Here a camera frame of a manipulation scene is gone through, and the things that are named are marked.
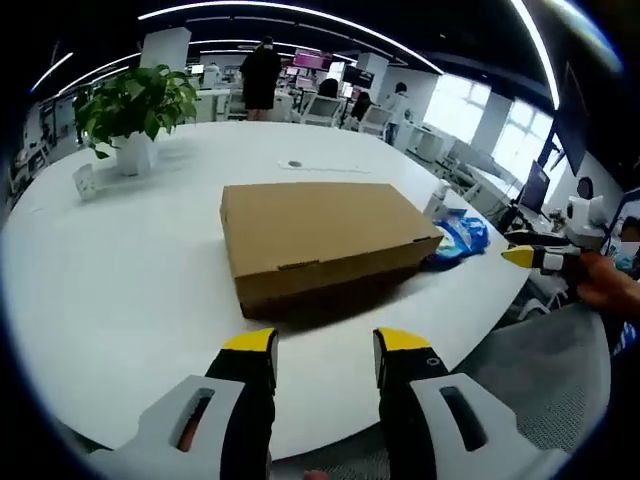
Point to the dark computer monitor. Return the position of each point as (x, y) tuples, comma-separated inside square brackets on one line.
[(535, 187)]

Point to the linear ceiling light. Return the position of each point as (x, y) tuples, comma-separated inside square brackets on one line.
[(542, 55), (280, 7)]

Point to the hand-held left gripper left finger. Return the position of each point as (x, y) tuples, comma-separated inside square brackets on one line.
[(245, 380)]

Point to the dark display screen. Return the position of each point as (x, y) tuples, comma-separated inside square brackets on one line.
[(360, 75)]

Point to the blue soft tissue pack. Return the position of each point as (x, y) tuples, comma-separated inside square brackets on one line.
[(475, 235)]

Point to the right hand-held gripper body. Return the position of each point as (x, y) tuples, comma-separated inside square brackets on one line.
[(587, 220)]

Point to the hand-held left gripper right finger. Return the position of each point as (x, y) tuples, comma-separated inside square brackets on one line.
[(405, 365)]

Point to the green plant in white pot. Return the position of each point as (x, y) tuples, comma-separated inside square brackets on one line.
[(135, 110)]

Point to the brown cardboard shoe box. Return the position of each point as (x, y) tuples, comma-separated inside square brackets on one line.
[(320, 225)]

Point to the person's left hand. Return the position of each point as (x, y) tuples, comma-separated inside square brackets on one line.
[(315, 476)]

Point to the purple display screen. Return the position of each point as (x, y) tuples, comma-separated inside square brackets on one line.
[(312, 60)]

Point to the white office chair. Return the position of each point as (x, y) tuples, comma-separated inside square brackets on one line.
[(324, 110), (375, 120)]

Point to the white paper cup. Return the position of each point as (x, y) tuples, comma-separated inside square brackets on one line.
[(86, 182)]

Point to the person's right hand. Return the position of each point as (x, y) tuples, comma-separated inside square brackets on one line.
[(597, 280)]

